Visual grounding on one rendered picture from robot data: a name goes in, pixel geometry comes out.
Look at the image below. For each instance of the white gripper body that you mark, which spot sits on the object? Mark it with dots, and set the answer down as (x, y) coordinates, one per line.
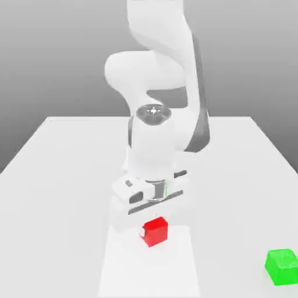
(149, 213)

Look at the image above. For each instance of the small red cube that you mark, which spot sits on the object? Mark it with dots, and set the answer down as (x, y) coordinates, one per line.
(156, 232)

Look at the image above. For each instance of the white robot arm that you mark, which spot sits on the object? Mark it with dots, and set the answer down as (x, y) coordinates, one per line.
(149, 74)

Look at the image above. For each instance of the small green cube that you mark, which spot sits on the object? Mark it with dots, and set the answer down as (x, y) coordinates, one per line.
(282, 267)

